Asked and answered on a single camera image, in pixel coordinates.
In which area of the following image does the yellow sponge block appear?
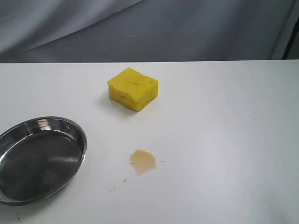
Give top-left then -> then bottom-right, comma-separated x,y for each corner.
107,68 -> 159,112

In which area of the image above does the brown liquid spill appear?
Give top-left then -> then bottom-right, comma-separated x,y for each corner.
129,150 -> 157,176

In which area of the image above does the round steel dish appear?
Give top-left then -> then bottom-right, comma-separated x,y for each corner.
0,116 -> 87,206

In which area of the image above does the grey backdrop cloth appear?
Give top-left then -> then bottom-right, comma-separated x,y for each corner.
0,0 -> 299,63

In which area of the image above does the black stand pole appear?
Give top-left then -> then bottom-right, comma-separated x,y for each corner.
282,20 -> 299,60

